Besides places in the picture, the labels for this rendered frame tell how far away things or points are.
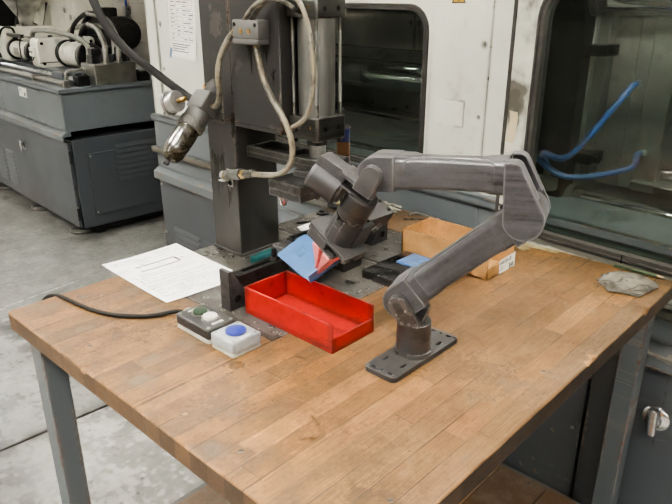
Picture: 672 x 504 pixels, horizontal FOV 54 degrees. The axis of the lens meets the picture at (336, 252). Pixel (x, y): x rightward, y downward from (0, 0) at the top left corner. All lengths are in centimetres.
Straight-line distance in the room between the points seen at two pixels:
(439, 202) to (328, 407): 109
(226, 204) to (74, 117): 285
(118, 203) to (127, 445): 239
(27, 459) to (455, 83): 192
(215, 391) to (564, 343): 66
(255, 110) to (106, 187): 314
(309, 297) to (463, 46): 91
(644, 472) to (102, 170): 362
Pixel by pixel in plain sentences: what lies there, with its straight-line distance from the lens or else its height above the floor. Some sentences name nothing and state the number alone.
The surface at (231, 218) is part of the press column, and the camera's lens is 167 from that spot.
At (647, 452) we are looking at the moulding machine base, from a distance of 197.
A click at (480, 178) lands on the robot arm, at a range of 105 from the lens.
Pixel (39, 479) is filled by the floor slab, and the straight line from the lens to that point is 253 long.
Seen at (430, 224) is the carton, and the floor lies 95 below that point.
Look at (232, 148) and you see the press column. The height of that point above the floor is 118.
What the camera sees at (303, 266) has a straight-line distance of 131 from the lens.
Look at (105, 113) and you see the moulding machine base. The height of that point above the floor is 80.
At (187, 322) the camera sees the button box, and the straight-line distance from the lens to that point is 132.
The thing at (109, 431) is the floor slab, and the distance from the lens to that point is 266.
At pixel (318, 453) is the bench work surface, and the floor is 90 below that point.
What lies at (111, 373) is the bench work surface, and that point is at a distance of 124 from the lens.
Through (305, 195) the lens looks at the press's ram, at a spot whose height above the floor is 112.
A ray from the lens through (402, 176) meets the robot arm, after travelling 107.
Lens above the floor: 153
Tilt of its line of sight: 22 degrees down
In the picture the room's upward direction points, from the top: straight up
